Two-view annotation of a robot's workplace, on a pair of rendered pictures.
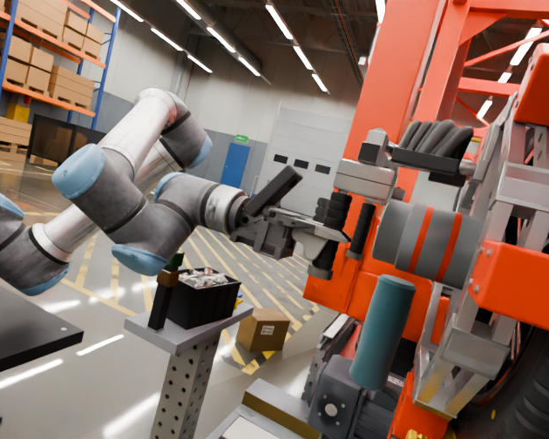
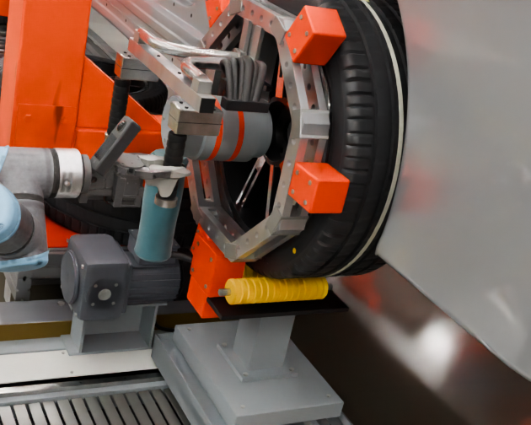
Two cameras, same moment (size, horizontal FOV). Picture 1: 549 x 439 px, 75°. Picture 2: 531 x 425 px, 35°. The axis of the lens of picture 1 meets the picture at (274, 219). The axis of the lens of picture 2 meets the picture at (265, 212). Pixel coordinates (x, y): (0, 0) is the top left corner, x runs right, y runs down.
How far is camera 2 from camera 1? 1.20 m
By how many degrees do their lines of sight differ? 54
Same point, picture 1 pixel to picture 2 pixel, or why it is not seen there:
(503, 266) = (319, 190)
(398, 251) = (201, 150)
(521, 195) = (312, 132)
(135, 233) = (35, 243)
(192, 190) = (37, 170)
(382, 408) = (147, 268)
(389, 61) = not seen: outside the picture
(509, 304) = (322, 207)
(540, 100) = (310, 53)
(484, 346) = (296, 220)
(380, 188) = (214, 128)
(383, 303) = not seen: hidden behind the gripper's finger
